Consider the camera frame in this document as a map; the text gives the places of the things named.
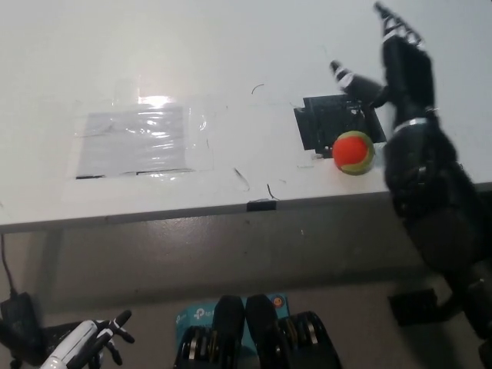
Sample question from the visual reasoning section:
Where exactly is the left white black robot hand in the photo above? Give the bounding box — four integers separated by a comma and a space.
38, 309, 135, 369

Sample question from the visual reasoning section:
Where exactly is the black power cable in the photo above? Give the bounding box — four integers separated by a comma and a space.
0, 234, 18, 297

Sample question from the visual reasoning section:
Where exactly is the teal tp-link box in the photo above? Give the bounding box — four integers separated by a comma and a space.
175, 293, 289, 349

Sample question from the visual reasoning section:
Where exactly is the clear plastic sheet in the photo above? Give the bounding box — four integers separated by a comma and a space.
75, 106, 208, 180

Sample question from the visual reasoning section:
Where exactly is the orange yellow-green tennis ball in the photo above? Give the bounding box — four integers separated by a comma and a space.
332, 130, 374, 176

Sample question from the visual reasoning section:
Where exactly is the black tape patch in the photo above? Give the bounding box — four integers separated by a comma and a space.
294, 94, 387, 158

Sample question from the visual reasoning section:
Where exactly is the black power adapter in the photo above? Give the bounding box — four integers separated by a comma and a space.
0, 291, 42, 339

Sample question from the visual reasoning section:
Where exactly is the small black tape strip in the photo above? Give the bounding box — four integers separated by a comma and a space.
246, 200, 278, 212

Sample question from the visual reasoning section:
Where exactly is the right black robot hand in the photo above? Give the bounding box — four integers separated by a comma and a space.
329, 2, 437, 130

